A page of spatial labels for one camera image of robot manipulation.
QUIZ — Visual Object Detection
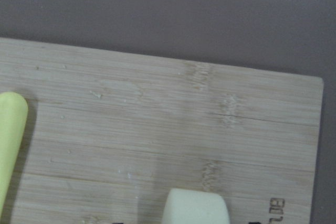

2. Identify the white steamed bun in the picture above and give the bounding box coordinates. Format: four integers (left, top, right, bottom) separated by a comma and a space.
161, 188, 230, 223

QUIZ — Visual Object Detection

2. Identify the bamboo cutting board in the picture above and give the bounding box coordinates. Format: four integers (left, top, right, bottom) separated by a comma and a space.
1, 38, 323, 223

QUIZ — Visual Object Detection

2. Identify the yellow plastic knife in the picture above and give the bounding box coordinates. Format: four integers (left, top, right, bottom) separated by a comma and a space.
1, 92, 28, 209

